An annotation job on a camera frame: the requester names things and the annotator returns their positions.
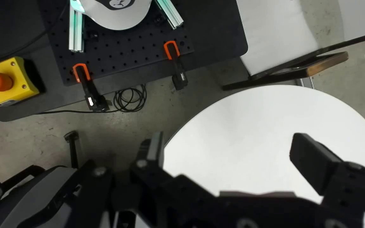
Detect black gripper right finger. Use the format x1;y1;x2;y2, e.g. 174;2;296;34
289;131;345;198

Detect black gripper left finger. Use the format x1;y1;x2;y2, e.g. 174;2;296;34
136;130;168;169

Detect orange and black clamp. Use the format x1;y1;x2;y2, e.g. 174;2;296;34
71;62;111;112
163;39;189;91

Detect brown wooden bar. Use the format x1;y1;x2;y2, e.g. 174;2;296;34
306;50;350;77

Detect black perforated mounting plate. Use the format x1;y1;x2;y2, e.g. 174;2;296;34
47;0;197;86

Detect grey and black office chair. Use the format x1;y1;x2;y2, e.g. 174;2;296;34
0;129;117;228

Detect black robot cart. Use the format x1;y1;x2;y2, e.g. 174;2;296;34
0;0;250;122

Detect white board panel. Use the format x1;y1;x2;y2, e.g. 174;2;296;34
236;0;320;77

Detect yellow emergency stop box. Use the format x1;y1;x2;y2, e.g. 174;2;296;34
0;55;46;107

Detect black coiled cable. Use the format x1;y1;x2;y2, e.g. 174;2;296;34
0;82;149;116

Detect black metal stand frame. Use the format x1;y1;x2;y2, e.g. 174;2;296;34
222;27;365;91

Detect aluminium extrusion rail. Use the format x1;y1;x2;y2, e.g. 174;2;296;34
67;0;87;54
154;0;185;30

